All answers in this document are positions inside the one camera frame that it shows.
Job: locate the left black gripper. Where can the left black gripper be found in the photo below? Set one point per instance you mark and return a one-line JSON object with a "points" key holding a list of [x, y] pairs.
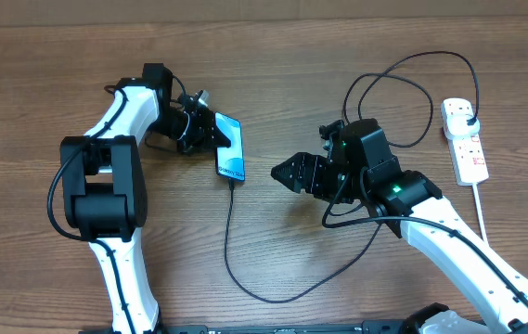
{"points": [[207, 134]]}

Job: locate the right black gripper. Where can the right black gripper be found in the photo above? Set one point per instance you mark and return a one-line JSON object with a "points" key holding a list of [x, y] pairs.
{"points": [[315, 185]]}

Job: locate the Galaxy S24 smartphone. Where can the Galaxy S24 smartphone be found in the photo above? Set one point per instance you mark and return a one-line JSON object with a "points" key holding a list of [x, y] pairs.
{"points": [[230, 160]]}

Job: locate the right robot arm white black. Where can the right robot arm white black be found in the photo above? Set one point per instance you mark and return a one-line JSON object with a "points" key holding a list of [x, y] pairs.
{"points": [[360, 167]]}

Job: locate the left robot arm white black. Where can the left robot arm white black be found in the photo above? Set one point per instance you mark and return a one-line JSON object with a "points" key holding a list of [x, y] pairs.
{"points": [[99, 195]]}

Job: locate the white charger plug adapter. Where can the white charger plug adapter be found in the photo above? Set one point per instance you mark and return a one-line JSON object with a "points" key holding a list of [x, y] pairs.
{"points": [[458, 126]]}

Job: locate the white power strip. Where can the white power strip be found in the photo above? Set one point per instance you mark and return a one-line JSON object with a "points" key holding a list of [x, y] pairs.
{"points": [[467, 152]]}

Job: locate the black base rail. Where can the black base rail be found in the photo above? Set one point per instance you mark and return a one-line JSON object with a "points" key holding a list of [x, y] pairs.
{"points": [[384, 326]]}

